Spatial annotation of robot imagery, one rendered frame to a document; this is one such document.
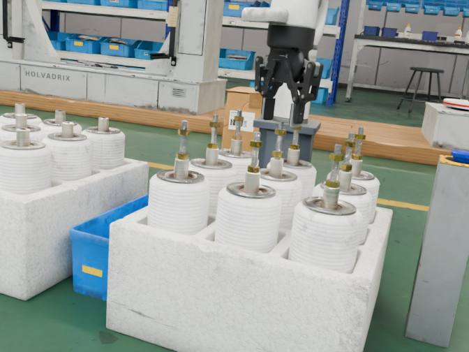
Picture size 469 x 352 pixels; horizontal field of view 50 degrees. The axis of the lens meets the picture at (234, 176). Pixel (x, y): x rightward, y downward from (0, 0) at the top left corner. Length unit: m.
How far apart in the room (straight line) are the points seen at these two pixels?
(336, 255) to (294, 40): 0.33
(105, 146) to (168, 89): 1.78
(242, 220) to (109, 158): 0.48
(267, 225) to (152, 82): 2.24
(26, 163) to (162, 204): 0.28
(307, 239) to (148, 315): 0.28
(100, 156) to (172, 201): 0.39
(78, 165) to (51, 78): 2.22
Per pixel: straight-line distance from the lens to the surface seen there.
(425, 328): 0.94
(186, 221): 0.76
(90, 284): 0.94
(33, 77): 3.29
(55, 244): 0.97
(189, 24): 2.88
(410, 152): 2.62
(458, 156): 0.87
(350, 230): 0.69
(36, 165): 0.93
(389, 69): 9.01
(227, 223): 0.72
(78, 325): 0.87
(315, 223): 0.68
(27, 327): 0.88
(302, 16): 0.80
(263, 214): 0.71
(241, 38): 9.28
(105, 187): 1.05
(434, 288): 0.91
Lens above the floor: 0.45
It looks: 14 degrees down
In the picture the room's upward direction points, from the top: 6 degrees clockwise
